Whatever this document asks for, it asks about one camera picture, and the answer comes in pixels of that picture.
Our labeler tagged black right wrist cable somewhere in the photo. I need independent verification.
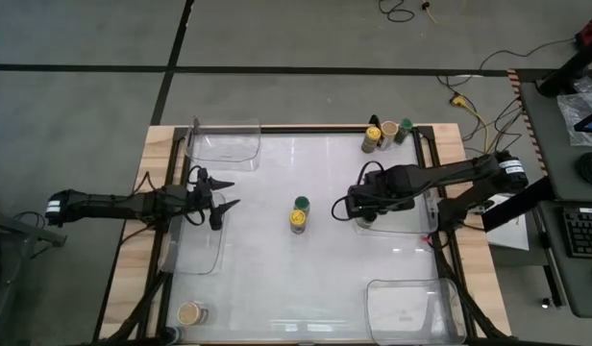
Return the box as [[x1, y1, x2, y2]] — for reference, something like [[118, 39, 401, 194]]
[[331, 161, 388, 222]]

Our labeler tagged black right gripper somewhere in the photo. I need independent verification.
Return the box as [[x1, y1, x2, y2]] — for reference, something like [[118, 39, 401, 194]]
[[346, 165, 417, 217]]

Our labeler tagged yellow lid spice jar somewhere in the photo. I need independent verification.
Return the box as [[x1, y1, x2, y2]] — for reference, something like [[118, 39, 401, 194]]
[[360, 125, 382, 155], [288, 209, 308, 235]]

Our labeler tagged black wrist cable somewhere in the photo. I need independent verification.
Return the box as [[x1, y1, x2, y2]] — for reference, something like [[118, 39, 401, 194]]
[[185, 164, 207, 227], [331, 161, 388, 222]]

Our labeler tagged black stand with red top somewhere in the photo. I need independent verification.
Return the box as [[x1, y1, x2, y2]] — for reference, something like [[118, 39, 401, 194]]
[[537, 21, 592, 97]]

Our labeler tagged small metal bracket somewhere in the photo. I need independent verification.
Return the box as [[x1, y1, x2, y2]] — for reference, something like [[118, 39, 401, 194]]
[[424, 189, 440, 217]]

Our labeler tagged yellow plug floor cable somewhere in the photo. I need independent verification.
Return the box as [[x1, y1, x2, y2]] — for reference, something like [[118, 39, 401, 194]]
[[420, 1, 440, 25]]

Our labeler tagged black rig strut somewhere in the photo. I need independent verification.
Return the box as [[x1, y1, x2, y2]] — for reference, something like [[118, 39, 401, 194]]
[[481, 176, 556, 233]]

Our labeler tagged grey metal stand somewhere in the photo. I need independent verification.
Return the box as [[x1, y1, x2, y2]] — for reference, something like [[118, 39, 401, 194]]
[[0, 191, 69, 346]]

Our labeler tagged grey side desk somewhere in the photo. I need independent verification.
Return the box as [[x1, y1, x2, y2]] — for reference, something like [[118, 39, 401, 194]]
[[506, 68, 592, 319]]

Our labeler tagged black floor cable bundle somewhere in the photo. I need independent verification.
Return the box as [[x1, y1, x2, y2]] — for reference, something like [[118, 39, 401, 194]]
[[436, 74, 524, 160]]

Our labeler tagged blue screen tablet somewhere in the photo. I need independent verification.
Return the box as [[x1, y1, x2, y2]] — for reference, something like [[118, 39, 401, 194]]
[[573, 106, 592, 135]]

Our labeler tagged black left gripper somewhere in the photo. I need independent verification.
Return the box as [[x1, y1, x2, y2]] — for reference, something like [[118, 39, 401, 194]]
[[181, 176, 242, 232]]

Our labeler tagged long black floor cable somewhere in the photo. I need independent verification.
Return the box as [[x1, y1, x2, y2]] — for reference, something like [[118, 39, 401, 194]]
[[479, 37, 577, 72]]

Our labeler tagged clear plastic bag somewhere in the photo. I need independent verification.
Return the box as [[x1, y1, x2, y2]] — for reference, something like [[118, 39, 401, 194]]
[[556, 76, 592, 148]]

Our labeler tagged clear plastic bin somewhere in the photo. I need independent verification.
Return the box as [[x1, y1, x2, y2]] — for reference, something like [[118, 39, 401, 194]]
[[351, 176, 440, 237], [184, 116, 262, 173], [157, 190, 229, 277], [364, 277, 467, 346]]

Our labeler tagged yellow extension cable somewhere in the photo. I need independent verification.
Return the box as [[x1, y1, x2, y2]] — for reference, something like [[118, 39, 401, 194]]
[[449, 93, 492, 155]]

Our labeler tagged white paper sheet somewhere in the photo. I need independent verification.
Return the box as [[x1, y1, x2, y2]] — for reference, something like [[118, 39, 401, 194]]
[[485, 193, 530, 252]]

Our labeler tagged black looped floor cable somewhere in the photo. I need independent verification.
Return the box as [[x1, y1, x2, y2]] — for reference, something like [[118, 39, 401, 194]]
[[378, 0, 416, 23]]

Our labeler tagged tan lid seasoning jar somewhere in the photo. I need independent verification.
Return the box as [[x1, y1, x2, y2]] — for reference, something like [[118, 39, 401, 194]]
[[176, 300, 210, 328], [378, 120, 400, 151]]

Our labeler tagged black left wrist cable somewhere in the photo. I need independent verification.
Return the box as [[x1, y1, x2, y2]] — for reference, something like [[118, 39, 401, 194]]
[[185, 164, 207, 227]]

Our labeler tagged black table frame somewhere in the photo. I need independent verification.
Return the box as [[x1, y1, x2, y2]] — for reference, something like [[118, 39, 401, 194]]
[[98, 123, 508, 346]]

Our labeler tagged black computer keyboard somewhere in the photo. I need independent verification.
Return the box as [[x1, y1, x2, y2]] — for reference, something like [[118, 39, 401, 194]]
[[562, 206, 592, 260]]

